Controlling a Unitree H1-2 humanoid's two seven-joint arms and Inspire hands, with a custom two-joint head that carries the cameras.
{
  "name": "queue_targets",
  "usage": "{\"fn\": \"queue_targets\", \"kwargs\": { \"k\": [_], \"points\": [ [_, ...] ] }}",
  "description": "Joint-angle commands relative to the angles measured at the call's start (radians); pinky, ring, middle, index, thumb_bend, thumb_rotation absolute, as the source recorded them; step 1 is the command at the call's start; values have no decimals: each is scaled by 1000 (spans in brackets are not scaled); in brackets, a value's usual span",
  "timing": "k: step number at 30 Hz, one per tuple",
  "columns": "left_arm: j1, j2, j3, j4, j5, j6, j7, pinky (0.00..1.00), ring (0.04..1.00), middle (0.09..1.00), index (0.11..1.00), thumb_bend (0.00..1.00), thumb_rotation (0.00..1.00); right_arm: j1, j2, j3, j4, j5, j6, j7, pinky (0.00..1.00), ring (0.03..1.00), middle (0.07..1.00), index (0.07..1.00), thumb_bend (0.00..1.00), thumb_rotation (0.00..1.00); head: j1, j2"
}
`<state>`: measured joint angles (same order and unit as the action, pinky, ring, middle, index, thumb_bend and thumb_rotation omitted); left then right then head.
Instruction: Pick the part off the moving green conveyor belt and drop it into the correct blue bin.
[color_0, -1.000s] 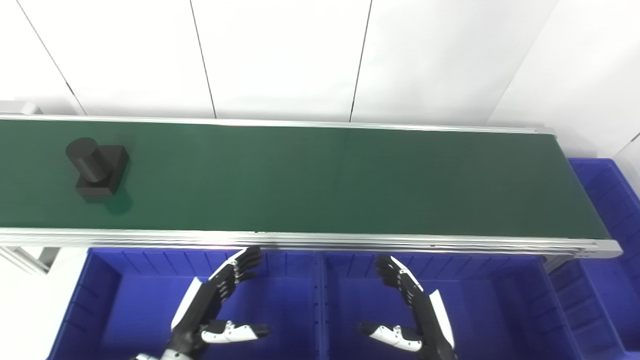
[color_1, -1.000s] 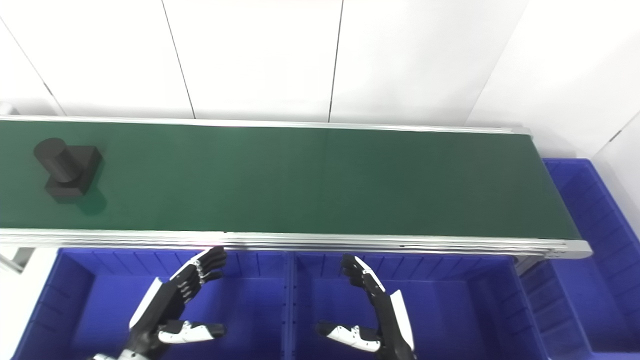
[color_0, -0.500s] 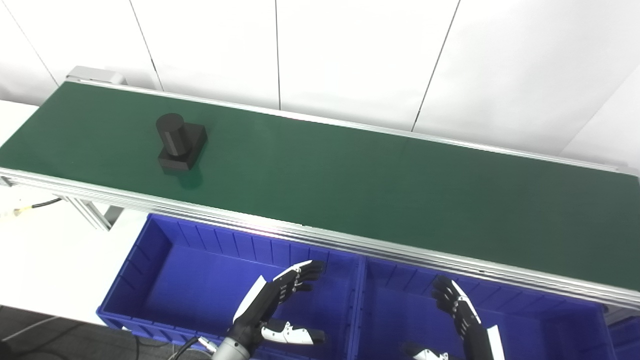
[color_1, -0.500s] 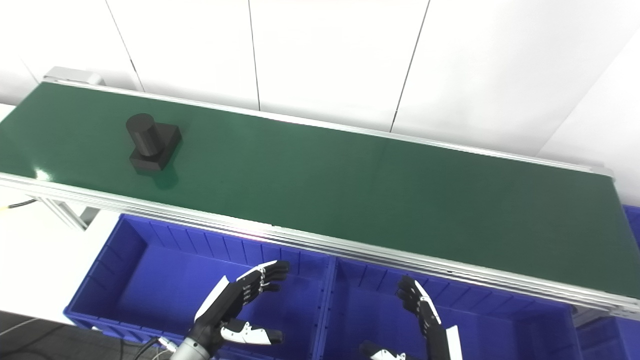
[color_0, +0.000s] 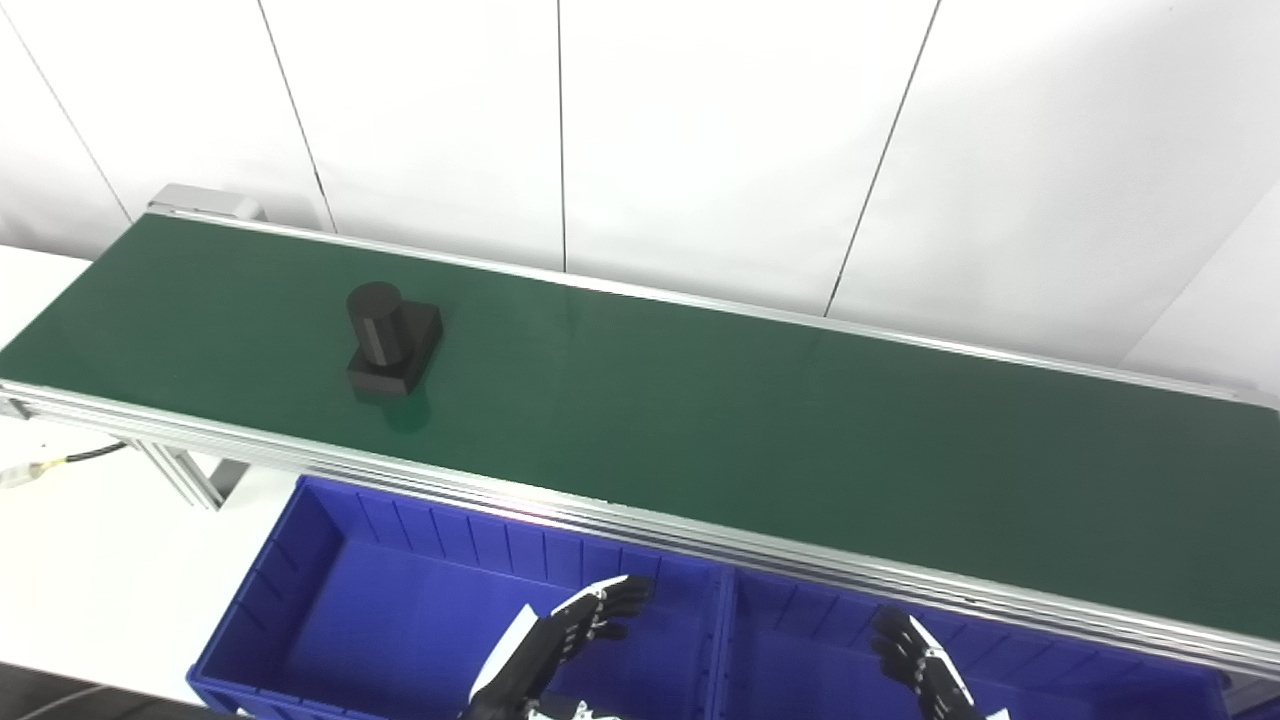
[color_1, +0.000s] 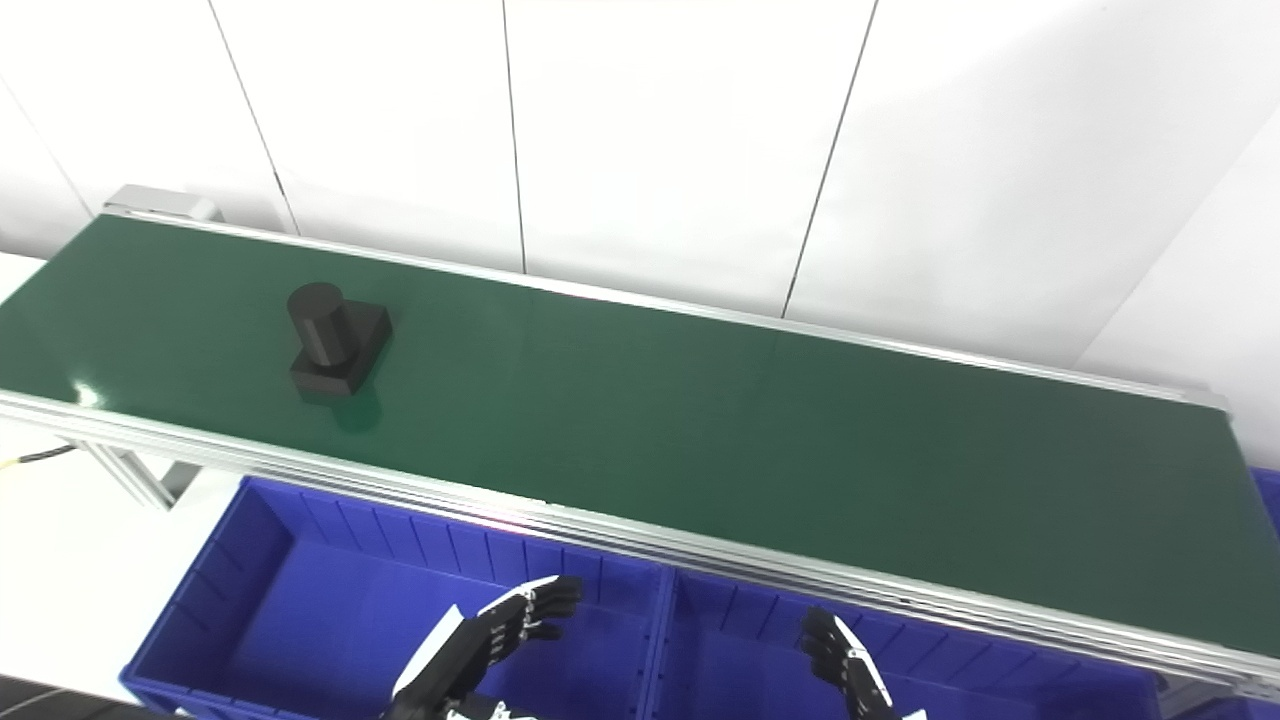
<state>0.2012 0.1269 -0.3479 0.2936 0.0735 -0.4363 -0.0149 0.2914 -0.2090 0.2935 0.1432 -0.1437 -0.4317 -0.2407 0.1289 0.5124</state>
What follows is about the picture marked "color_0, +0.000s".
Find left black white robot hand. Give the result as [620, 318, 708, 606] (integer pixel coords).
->
[464, 575, 654, 720]

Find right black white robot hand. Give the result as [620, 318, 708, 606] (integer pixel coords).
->
[869, 606, 1011, 720]

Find black cylinder part square base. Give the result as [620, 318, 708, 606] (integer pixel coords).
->
[345, 281, 445, 399]

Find blue plastic bin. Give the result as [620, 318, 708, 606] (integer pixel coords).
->
[714, 565, 1237, 720]
[187, 474, 737, 720]

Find green conveyor belt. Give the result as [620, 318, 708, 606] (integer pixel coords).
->
[0, 183, 1280, 687]
[0, 212, 1280, 641]

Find aluminium conveyor leg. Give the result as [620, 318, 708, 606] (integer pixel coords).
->
[132, 440, 251, 512]

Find grey conveyor end housing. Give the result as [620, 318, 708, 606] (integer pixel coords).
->
[148, 183, 267, 223]

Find black cable yellow connector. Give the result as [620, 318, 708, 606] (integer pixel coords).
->
[0, 442, 131, 490]

